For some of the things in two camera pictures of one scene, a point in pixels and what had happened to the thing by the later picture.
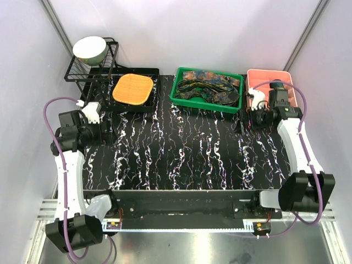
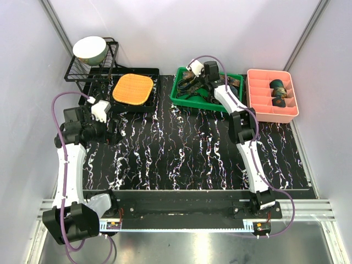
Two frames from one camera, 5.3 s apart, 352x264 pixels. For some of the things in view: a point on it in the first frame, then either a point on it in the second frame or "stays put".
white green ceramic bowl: x=91 y=50 stays put
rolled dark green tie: x=276 y=84 stays put
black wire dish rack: x=109 y=87 stays put
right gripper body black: x=257 y=116 -> x=202 y=79
